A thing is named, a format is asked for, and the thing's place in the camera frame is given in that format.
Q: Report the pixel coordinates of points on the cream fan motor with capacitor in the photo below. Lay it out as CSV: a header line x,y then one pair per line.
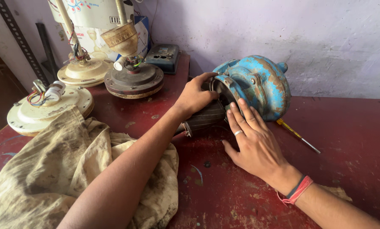
x,y
34,113

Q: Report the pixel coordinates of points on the white printed cardboard box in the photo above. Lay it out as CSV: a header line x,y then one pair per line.
x,y
91,19

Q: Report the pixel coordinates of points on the blue electrical switch box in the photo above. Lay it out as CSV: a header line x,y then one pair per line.
x,y
163,57

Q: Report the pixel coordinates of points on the cream fan motor with rod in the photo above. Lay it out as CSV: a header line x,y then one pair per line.
x,y
82,71

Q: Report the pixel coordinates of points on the brown fan motor gold canopy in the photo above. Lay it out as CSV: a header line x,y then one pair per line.
x,y
132,79

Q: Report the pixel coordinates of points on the small beige cloth scrap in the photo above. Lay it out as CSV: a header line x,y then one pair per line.
x,y
337,192

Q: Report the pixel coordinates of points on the dark flat metal bar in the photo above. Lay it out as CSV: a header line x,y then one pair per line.
x,y
47,51

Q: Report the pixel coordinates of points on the dark grey wristband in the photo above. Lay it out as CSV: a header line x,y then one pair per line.
x,y
295,187

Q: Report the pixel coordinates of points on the slotted metal angle bar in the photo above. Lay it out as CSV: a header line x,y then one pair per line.
x,y
18,36

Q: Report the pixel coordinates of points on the person's right hand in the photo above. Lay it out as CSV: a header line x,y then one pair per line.
x,y
260,152

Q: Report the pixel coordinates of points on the person's left hand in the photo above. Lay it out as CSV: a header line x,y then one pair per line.
x,y
193,97

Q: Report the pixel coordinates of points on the blue rusty pump housing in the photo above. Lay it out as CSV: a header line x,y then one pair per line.
x,y
263,86

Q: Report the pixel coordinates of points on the red thread wristband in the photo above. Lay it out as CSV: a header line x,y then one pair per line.
x,y
299,192

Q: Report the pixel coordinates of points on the white cylindrical capacitor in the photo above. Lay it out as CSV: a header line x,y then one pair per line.
x,y
55,91

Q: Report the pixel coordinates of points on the black ribbed motor body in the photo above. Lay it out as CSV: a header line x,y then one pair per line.
x,y
204,117

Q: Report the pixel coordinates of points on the dirty beige cloth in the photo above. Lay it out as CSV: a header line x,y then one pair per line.
x,y
50,168

